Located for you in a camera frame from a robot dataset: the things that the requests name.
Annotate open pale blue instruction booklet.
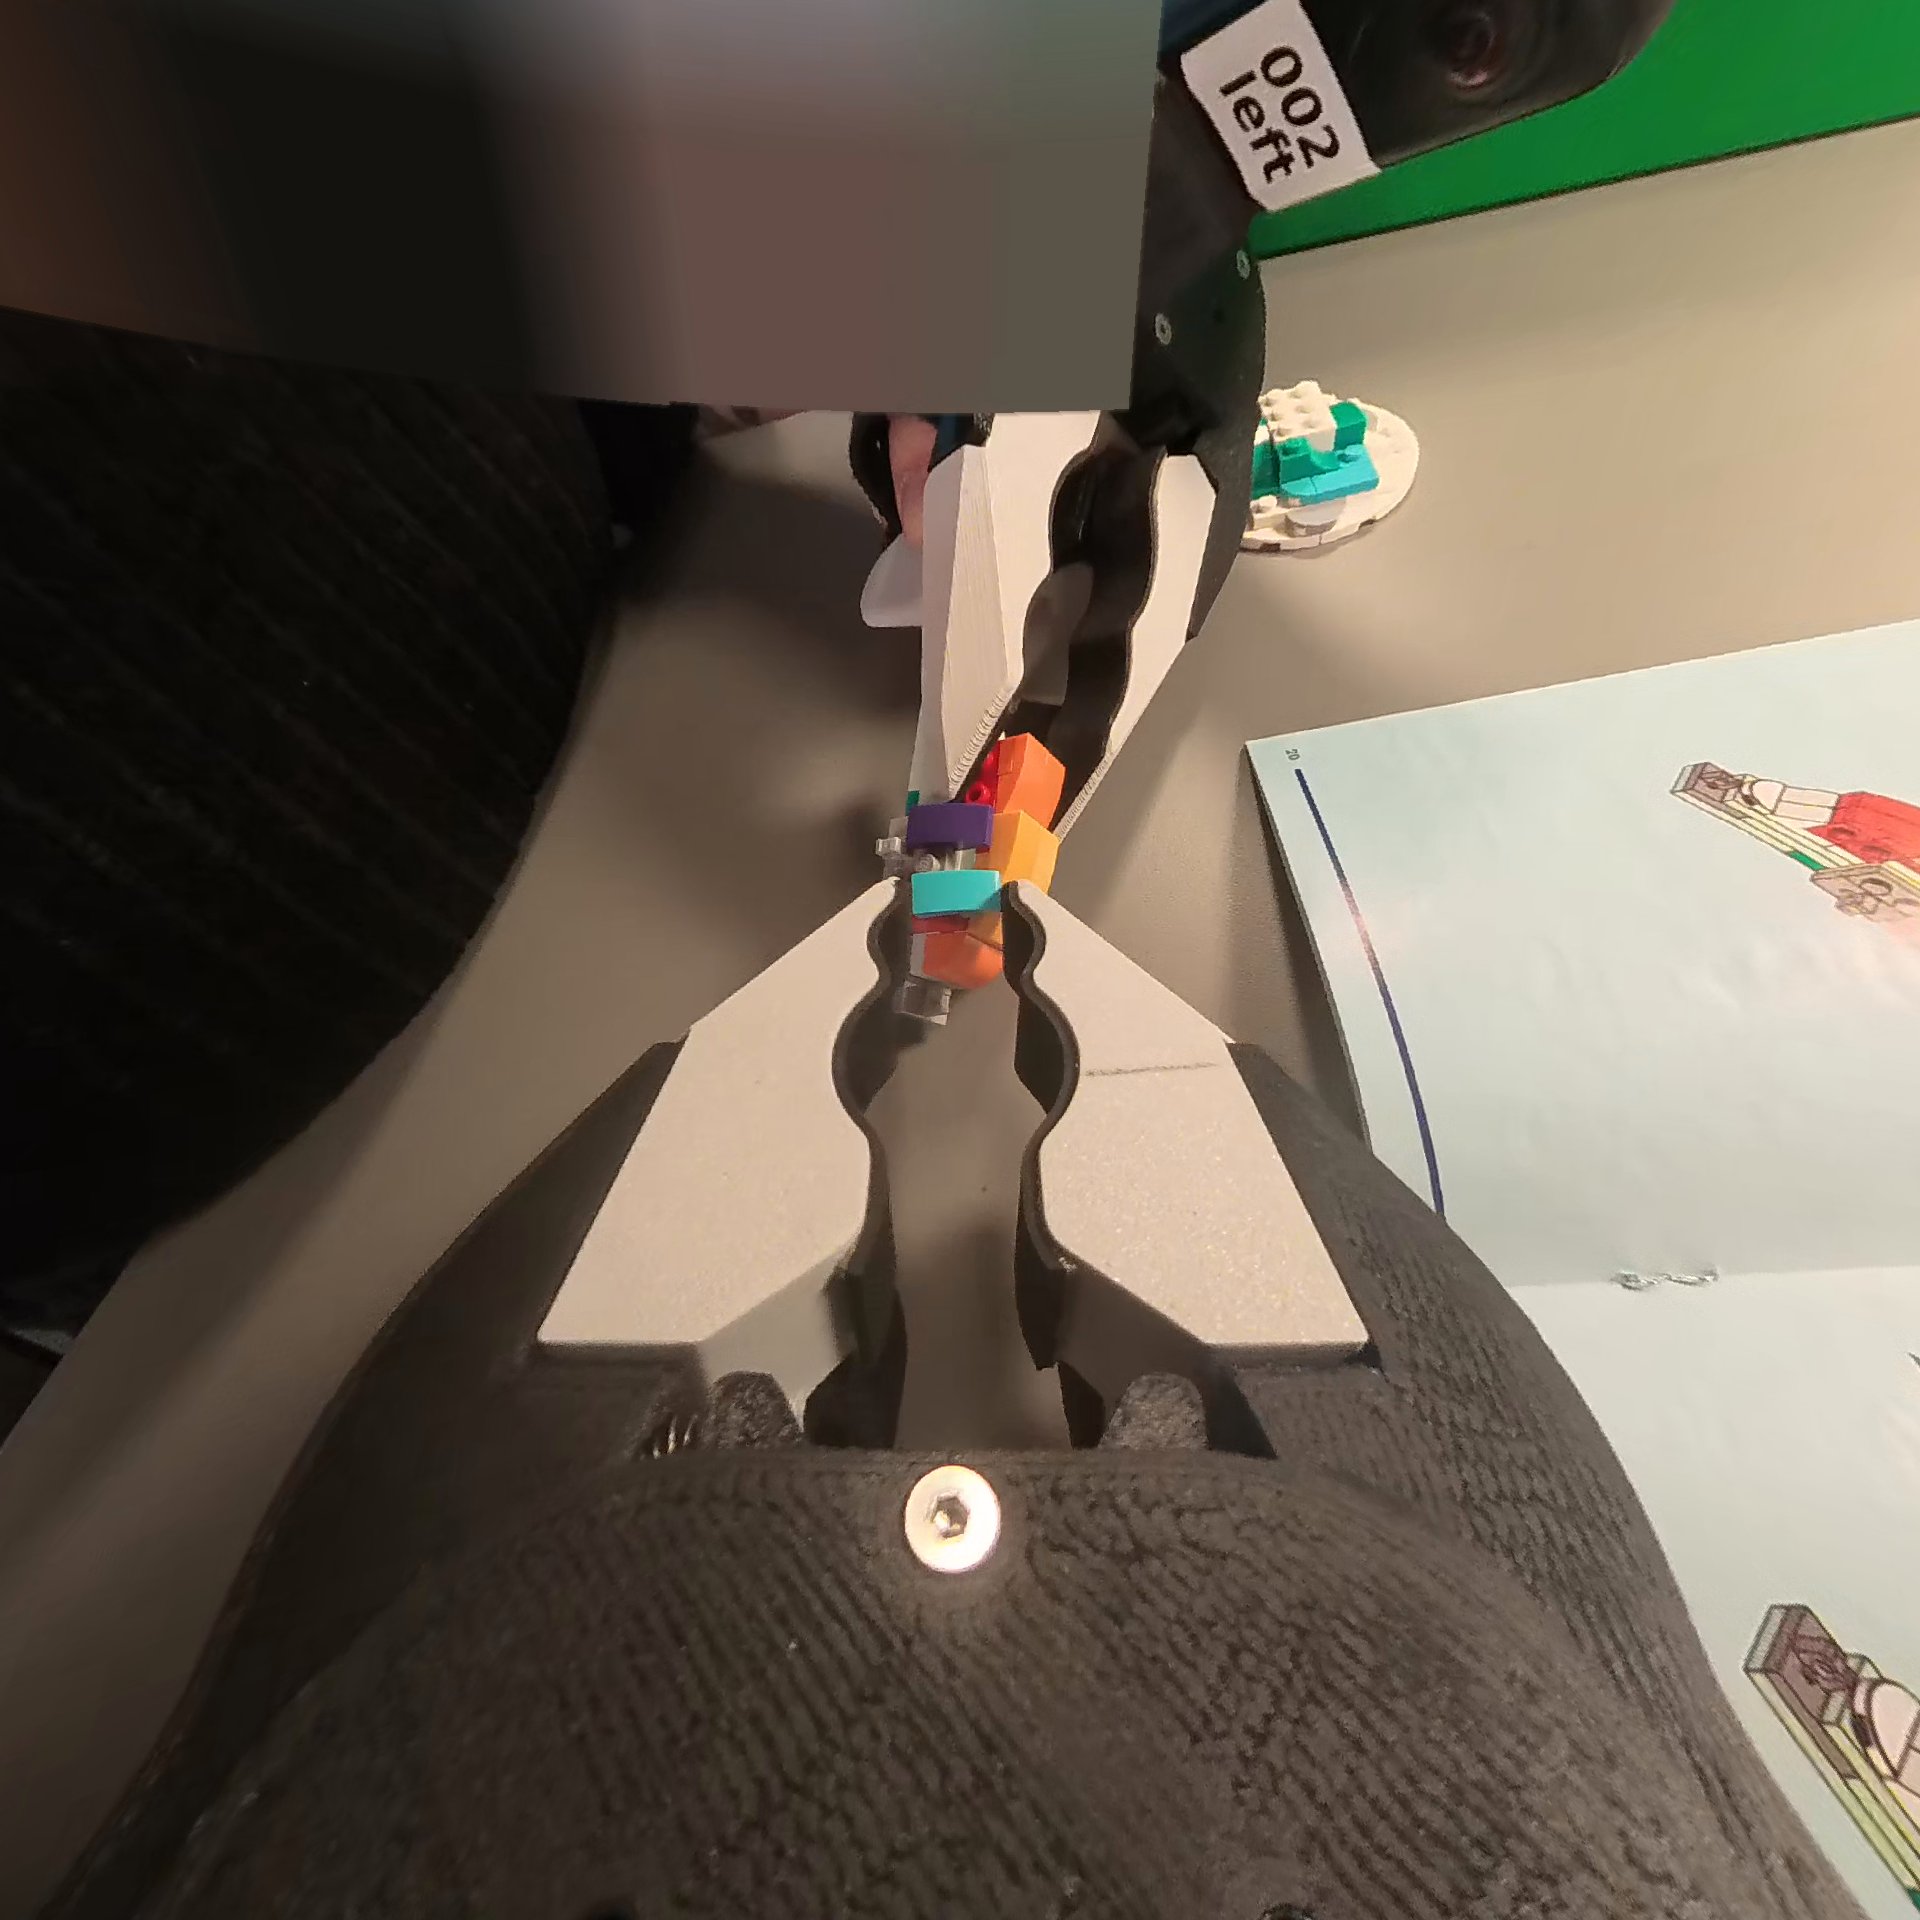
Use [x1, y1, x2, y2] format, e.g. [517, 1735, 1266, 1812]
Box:
[1245, 620, 1920, 1920]

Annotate green plastic bin with bricks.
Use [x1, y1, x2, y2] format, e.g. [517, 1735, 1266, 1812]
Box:
[1245, 0, 1920, 261]

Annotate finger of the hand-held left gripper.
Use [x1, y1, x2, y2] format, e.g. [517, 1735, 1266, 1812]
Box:
[1047, 447, 1227, 836]
[907, 411, 1109, 804]

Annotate small teal white lego build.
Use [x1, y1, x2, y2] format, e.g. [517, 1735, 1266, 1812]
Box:
[1241, 382, 1420, 559]

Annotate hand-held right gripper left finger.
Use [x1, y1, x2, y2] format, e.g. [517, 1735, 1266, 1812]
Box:
[538, 882, 906, 1445]

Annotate colourful rainbow lego model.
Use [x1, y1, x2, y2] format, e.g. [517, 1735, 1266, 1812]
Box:
[877, 732, 1071, 1023]

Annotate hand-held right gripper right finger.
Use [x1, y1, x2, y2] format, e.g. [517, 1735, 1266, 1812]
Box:
[1002, 882, 1370, 1445]

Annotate person's left forearm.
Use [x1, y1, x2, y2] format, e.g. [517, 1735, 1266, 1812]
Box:
[0, 306, 617, 1352]

